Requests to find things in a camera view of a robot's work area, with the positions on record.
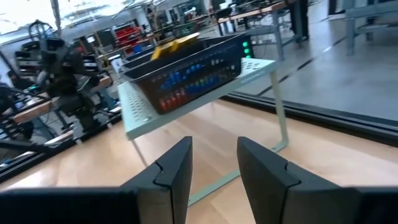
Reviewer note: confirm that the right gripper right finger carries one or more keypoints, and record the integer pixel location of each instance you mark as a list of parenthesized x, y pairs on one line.
[(273, 186)]

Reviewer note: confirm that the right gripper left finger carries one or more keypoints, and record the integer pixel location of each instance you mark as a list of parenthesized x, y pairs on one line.
[(174, 180)]

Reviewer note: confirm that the green perforated metal shelf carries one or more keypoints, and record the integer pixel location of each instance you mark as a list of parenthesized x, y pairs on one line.
[(136, 109)]

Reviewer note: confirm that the yellow crayon box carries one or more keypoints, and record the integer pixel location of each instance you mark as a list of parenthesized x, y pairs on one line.
[(183, 42), (160, 51)]

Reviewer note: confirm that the red bin storage rack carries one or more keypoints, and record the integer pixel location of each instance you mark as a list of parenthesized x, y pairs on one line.
[(127, 34)]

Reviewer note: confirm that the wooden top workbench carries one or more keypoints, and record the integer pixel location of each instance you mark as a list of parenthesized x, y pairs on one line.
[(248, 14), (37, 107)]

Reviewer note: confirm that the person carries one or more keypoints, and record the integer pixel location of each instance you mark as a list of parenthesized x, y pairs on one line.
[(298, 18), (17, 81)]

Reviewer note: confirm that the grey metal table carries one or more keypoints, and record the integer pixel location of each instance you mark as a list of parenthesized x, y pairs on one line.
[(367, 12)]

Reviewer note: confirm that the black aluminium rig frame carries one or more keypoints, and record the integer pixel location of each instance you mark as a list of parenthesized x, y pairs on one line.
[(342, 121)]

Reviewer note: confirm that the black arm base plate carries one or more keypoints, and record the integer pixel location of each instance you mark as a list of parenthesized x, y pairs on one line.
[(90, 127)]

